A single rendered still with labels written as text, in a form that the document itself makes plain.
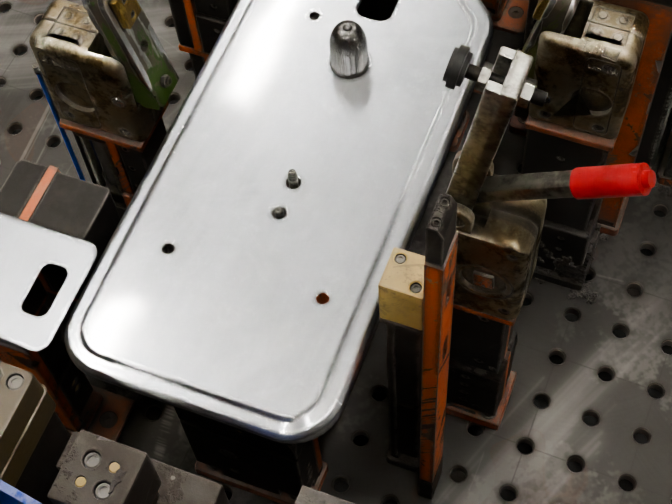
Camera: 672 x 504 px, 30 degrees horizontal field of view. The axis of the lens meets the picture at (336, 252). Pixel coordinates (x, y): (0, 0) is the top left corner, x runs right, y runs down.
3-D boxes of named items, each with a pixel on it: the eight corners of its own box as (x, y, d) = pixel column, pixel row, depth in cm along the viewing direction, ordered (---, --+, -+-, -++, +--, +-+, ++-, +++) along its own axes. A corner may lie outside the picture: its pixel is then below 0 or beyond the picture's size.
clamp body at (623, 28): (511, 203, 133) (545, -38, 101) (617, 234, 131) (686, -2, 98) (485, 275, 129) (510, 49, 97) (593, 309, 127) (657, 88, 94)
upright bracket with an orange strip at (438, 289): (428, 466, 119) (440, 189, 76) (441, 471, 119) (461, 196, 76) (418, 494, 118) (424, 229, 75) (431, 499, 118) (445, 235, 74)
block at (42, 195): (91, 291, 131) (18, 139, 106) (188, 323, 128) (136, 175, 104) (49, 370, 126) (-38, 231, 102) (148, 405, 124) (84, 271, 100)
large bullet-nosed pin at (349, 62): (339, 55, 108) (335, 5, 102) (374, 65, 108) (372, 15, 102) (326, 83, 107) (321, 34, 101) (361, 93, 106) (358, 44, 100)
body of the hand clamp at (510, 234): (450, 356, 125) (463, 163, 94) (516, 377, 123) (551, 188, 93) (430, 408, 122) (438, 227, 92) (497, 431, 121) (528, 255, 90)
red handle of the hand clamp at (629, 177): (456, 159, 93) (653, 143, 82) (470, 177, 94) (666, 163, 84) (437, 205, 91) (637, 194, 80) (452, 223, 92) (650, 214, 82)
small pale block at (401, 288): (397, 429, 121) (393, 244, 90) (431, 441, 121) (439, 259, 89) (384, 462, 120) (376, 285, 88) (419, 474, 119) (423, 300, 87)
